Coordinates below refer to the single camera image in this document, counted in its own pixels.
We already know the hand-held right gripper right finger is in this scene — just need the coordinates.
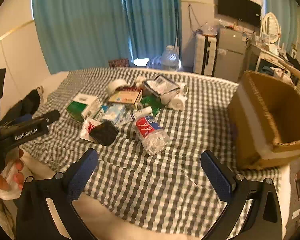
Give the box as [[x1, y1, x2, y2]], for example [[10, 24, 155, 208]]
[[200, 150, 283, 240]]

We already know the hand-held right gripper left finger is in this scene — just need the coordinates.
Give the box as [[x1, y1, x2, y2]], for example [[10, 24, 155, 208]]
[[15, 148, 98, 240]]

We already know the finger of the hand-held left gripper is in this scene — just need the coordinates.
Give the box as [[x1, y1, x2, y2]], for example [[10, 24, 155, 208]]
[[32, 109, 61, 124], [17, 114, 33, 124]]

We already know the white tissue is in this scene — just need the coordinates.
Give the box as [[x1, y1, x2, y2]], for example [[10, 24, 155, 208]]
[[0, 159, 22, 201]]

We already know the cardboard box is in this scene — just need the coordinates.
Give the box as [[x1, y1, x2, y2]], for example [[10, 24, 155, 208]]
[[227, 70, 300, 170]]

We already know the white cylinder roll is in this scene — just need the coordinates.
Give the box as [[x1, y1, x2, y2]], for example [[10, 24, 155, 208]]
[[169, 94, 187, 110]]

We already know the dark cloth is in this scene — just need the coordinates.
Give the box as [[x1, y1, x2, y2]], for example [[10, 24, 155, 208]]
[[5, 89, 44, 121]]

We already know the green white medicine box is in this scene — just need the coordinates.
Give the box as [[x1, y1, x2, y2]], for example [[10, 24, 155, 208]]
[[66, 92, 103, 124]]

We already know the red white packet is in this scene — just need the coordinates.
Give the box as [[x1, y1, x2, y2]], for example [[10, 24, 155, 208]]
[[80, 117, 102, 142]]

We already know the black pouch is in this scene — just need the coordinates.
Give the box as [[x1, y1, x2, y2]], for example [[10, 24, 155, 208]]
[[89, 120, 119, 146]]

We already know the blue tissue pack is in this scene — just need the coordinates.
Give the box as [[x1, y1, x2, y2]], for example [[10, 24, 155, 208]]
[[102, 104, 127, 126]]

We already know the grey white checked blanket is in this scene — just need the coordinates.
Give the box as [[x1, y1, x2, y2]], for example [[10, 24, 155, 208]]
[[22, 67, 283, 238]]

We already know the white tape roll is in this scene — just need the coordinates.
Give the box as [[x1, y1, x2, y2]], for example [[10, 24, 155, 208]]
[[106, 79, 129, 95]]

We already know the beige medicine box red stripe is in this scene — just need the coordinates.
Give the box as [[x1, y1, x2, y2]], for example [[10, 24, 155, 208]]
[[107, 87, 143, 109]]

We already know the plastic bottle with red label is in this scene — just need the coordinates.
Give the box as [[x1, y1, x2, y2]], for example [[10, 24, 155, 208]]
[[133, 114, 171, 155]]

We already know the dark patterned box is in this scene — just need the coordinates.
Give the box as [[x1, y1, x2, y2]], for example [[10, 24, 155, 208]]
[[109, 58, 129, 68]]

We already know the small white tube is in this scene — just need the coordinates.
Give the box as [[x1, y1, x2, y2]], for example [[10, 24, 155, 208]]
[[129, 106, 153, 120]]

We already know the blue curtain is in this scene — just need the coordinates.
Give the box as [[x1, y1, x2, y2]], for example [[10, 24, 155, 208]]
[[121, 0, 182, 68], [264, 0, 300, 46], [31, 0, 130, 75]]

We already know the green plastic bag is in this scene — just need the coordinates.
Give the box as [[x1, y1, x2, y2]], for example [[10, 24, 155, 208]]
[[140, 95, 164, 117]]

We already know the clear bag with black trim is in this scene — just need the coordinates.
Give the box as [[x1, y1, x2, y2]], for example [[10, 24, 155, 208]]
[[141, 74, 180, 103]]

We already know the white suitcase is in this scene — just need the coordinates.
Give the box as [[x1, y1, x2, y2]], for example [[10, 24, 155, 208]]
[[194, 34, 218, 77]]

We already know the white garment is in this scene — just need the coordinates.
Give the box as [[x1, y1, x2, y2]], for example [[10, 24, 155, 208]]
[[274, 67, 290, 78]]

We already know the grey mini fridge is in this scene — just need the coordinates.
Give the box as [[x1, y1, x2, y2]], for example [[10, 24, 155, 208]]
[[216, 27, 248, 82]]

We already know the large water jug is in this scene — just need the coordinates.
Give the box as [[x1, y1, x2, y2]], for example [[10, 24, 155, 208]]
[[160, 45, 180, 72]]

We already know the white dressing table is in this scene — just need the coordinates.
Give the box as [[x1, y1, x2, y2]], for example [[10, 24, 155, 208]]
[[250, 41, 300, 80]]

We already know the wooden chair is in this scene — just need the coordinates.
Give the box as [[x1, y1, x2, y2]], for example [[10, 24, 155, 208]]
[[277, 60, 300, 81]]

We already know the clear plastic bag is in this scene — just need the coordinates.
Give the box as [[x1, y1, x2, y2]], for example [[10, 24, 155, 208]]
[[194, 21, 219, 37]]

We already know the white vanity mirror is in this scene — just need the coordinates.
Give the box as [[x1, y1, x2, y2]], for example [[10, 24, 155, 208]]
[[260, 12, 282, 43]]

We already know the black television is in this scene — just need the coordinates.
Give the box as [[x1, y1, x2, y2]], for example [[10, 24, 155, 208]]
[[217, 0, 262, 28]]

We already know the hanging cable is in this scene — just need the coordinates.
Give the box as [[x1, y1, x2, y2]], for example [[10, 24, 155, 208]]
[[187, 4, 203, 34]]

